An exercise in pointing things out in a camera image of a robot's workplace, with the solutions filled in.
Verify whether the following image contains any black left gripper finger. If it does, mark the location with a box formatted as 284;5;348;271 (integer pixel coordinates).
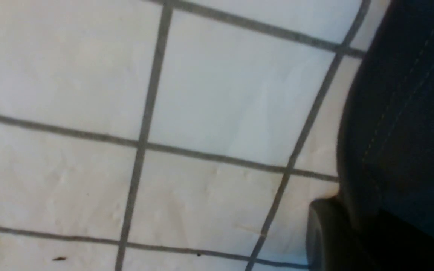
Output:
306;198;434;271

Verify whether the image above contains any gray long-sleeved shirt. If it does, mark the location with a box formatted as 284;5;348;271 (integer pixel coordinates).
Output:
337;0;434;238

